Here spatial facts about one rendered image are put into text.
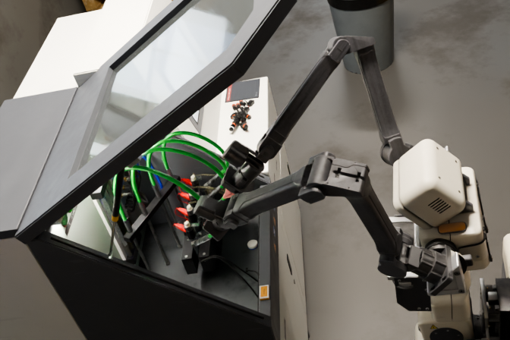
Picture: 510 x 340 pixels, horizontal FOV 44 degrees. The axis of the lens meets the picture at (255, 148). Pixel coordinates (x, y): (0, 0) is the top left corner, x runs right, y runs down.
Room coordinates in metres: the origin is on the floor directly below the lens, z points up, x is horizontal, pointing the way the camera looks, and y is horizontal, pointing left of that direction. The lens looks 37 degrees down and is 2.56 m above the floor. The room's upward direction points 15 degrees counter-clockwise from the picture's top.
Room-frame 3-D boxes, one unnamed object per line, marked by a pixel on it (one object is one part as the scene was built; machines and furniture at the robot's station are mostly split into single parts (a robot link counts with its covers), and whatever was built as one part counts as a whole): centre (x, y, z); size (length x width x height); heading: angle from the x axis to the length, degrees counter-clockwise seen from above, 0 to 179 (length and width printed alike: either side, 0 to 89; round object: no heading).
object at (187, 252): (1.74, 0.27, 0.91); 0.34 x 0.10 x 0.15; 170
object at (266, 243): (1.58, 0.06, 0.87); 0.62 x 0.04 x 0.16; 170
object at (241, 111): (2.32, 0.02, 1.01); 0.23 x 0.11 x 0.06; 170
